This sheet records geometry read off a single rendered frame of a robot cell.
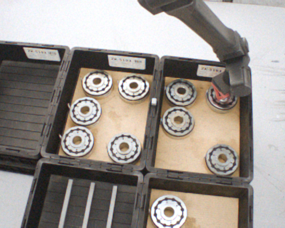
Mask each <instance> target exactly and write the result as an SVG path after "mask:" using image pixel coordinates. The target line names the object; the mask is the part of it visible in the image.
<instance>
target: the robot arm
mask: <svg viewBox="0 0 285 228"><path fill-rule="evenodd" d="M137 1H138V3H139V5H140V6H141V7H143V8H144V9H145V10H147V11H149V12H150V13H151V14H152V15H157V14H160V13H162V12H165V13H166V14H167V15H169V16H174V17H175V18H177V19H178V20H180V21H181V22H183V23H184V24H185V25H186V26H187V27H188V28H189V29H190V30H192V31H194V32H195V33H196V34H197V35H198V36H199V37H201V38H202V39H203V40H204V41H205V42H207V43H208V44H209V45H210V46H211V47H212V49H213V52H214V54H216V56H217V58H218V59H219V61H220V63H221V64H226V68H225V70H224V71H223V72H221V73H220V74H218V75H216V76H215V77H213V79H212V82H211V84H212V86H213V88H214V91H215V94H216V98H217V99H218V100H221V99H224V98H226V97H227V96H229V94H228V93H230V94H232V95H234V96H236V97H243V96H248V95H249V94H250V93H251V81H250V73H249V71H248V70H249V66H248V65H249V63H250V57H249V53H248V52H249V45H248V42H247V40H246V38H245V37H241V36H240V34H239V33H238V32H237V31H236V30H235V31H234V30H233V29H231V28H229V27H227V26H225V25H224V24H223V23H222V21H221V20H220V19H219V18H218V17H217V16H216V14H215V13H214V12H213V11H212V10H211V9H210V8H209V7H208V6H207V4H206V3H205V2H204V1H203V0H137ZM218 92H219V93H220V95H221V96H219V94H218Z"/></svg>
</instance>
